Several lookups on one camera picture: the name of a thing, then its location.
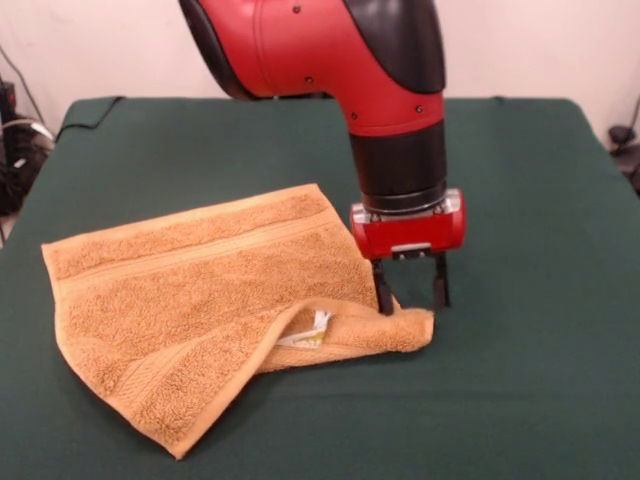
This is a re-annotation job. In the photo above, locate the tan terry towel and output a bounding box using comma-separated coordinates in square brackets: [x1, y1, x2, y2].
[39, 183, 435, 460]

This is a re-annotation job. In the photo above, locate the black cable bundle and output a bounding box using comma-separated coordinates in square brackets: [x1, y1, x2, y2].
[0, 115, 56, 217]

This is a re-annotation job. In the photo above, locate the black equipment piece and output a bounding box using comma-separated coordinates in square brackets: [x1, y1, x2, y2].
[619, 148, 640, 197]

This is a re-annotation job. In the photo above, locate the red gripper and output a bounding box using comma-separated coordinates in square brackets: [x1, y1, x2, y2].
[348, 188, 469, 317]

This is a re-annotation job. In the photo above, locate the dark green table cloth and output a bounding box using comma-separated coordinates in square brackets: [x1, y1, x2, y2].
[0, 95, 640, 480]

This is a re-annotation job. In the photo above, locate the black electronic device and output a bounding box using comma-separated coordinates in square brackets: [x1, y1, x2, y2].
[0, 79, 19, 124]

